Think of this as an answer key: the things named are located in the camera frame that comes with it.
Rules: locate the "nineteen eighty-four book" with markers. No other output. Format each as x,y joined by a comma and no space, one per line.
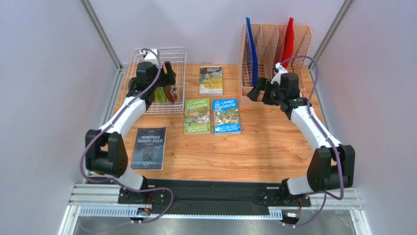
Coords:
149,149

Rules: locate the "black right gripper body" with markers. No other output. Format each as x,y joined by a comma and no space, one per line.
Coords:
263,90

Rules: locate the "blue 26-storey treehouse book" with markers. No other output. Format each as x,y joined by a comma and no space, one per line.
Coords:
226,117

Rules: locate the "pink plastic file organizer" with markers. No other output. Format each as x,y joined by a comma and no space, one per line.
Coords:
268,39

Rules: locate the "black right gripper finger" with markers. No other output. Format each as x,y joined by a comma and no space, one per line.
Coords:
261,84
253,94

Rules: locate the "red floral plate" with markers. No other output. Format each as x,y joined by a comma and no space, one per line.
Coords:
171,93

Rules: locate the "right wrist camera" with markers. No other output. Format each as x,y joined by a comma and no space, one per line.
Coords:
279,70

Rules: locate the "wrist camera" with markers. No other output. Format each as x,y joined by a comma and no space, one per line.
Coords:
279,70
151,56

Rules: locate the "black base mat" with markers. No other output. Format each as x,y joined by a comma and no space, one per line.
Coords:
188,197

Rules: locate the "dark brown plate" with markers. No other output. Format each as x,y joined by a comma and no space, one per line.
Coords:
132,84

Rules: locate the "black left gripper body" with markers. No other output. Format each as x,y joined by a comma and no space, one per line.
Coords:
163,80

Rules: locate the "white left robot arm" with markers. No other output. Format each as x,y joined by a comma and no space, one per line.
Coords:
105,152

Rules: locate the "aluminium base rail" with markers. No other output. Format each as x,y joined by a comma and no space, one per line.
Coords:
102,201

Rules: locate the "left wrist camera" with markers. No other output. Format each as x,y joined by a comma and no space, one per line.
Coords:
151,56

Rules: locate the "green plate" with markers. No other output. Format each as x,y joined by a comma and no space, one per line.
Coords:
160,95

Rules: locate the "white wire dish rack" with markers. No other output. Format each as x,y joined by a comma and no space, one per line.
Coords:
179,59

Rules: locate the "green 65-storey treehouse book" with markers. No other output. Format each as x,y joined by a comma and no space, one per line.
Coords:
197,118

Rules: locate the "red folder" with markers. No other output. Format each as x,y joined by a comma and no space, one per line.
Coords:
288,47

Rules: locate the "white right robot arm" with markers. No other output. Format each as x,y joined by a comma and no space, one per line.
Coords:
331,169

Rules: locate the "small yellow cover book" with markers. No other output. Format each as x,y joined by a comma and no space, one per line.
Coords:
211,80

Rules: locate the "blue folder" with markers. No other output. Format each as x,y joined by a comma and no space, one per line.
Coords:
251,57

